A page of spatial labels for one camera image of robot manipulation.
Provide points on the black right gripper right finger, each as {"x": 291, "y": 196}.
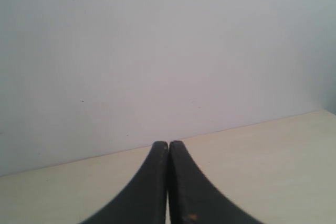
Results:
{"x": 192, "y": 197}

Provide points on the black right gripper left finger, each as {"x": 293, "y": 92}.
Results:
{"x": 143, "y": 199}

